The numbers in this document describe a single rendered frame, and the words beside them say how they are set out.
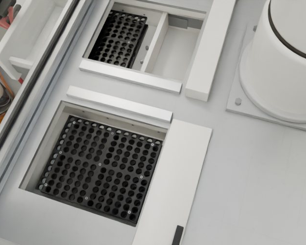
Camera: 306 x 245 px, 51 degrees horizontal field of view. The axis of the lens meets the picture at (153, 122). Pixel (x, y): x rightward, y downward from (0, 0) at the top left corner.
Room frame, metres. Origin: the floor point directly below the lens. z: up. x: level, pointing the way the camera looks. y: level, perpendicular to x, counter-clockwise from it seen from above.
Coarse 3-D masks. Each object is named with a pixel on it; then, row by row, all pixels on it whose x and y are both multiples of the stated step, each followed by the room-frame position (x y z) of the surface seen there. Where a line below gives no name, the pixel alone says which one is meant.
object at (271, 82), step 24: (288, 0) 0.30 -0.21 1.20; (264, 24) 0.33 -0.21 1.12; (288, 24) 0.29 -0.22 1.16; (264, 48) 0.30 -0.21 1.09; (288, 48) 0.27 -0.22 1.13; (240, 72) 0.33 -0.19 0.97; (264, 72) 0.28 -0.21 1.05; (288, 72) 0.25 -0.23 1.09; (240, 96) 0.29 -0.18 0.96; (264, 96) 0.27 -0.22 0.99; (288, 96) 0.24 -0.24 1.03; (264, 120) 0.23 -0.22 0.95; (288, 120) 0.22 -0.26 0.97
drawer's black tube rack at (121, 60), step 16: (112, 16) 0.61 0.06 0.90; (128, 16) 0.61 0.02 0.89; (112, 32) 0.56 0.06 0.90; (128, 32) 0.55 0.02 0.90; (144, 32) 0.57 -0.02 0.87; (96, 48) 0.52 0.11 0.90; (112, 48) 0.51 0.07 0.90; (128, 48) 0.50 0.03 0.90; (112, 64) 0.46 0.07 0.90; (128, 64) 0.48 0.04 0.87
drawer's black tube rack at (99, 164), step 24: (72, 144) 0.27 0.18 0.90; (96, 144) 0.28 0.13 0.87; (120, 144) 0.26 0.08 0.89; (144, 144) 0.24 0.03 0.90; (72, 168) 0.22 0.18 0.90; (96, 168) 0.21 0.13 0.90; (120, 168) 0.21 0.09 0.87; (144, 168) 0.19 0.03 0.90; (48, 192) 0.18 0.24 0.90; (72, 192) 0.17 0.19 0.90; (96, 192) 0.16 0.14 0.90; (120, 192) 0.16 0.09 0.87; (144, 192) 0.14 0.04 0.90; (120, 216) 0.11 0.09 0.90
